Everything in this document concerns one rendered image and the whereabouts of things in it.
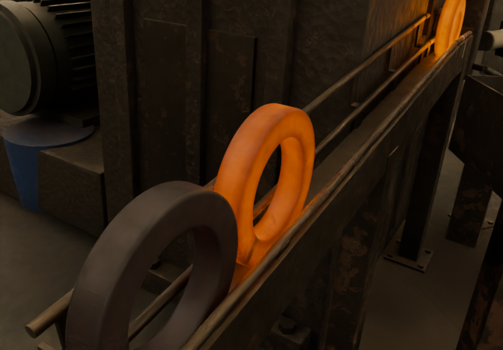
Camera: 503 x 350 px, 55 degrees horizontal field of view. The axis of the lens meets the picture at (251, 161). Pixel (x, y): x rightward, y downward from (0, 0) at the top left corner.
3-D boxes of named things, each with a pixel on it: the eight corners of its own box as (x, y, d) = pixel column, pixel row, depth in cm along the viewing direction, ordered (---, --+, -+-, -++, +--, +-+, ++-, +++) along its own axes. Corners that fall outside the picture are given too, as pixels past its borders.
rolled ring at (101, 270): (235, 150, 42) (204, 141, 44) (68, 293, 29) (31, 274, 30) (243, 298, 52) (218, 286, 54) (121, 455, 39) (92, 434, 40)
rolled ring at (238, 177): (300, 240, 65) (278, 232, 66) (326, 102, 60) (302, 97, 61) (225, 295, 49) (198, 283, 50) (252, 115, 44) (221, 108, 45)
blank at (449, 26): (441, -1, 114) (456, 1, 112) (456, -14, 125) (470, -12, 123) (430, 63, 122) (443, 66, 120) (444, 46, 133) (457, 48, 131)
